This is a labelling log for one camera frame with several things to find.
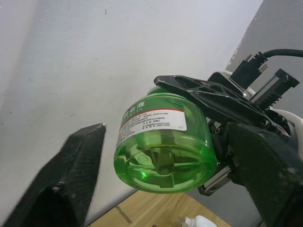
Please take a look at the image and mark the green mosquito repellent liquid bottle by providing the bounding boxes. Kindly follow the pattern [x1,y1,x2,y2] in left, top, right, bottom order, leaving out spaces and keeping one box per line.
[113,86,218,195]

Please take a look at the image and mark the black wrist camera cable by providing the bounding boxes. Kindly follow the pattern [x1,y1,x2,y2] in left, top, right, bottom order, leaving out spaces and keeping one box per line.
[231,48,303,89]

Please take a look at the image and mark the grey metal plug prongs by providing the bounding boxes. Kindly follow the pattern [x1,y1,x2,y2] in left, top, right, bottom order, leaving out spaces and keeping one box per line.
[173,217,188,227]

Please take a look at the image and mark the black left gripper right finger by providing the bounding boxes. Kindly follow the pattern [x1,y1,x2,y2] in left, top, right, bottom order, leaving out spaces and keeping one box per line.
[224,122,303,227]

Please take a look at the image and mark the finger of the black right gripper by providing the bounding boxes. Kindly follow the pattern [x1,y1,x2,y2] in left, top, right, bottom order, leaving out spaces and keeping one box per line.
[153,74,273,130]

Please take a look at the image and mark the white mosquito repellent heater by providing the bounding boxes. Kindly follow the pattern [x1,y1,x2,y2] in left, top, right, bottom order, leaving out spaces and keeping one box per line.
[193,215,215,227]

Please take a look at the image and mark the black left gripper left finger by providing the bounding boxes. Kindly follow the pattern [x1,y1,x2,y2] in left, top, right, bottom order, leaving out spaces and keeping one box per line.
[0,122,107,227]

